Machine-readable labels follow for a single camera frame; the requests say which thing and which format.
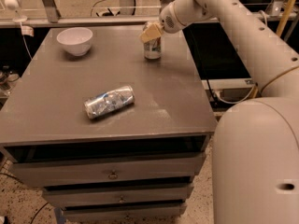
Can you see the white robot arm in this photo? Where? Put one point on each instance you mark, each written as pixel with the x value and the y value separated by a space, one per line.
pixel 255 155

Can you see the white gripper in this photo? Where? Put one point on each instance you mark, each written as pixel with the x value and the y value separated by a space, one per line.
pixel 167 22

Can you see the white ceramic bowl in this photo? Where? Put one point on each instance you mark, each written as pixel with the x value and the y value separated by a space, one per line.
pixel 75 41

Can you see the green white 7up can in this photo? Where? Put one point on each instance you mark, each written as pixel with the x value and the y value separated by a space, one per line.
pixel 152 49

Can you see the grey drawer cabinet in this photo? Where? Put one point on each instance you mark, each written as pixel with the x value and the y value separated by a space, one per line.
pixel 135 162

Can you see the yellow wooden ladder frame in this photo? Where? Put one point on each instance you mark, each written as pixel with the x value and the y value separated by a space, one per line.
pixel 285 16

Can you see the white paper tag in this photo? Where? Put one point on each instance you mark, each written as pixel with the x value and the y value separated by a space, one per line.
pixel 27 30

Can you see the white desk lamp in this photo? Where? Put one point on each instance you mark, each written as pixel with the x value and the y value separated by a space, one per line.
pixel 15 6

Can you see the crushed blue silver redbull can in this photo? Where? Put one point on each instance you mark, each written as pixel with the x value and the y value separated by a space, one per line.
pixel 109 101

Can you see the metal railing frame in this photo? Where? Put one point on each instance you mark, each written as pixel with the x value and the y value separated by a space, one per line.
pixel 50 13

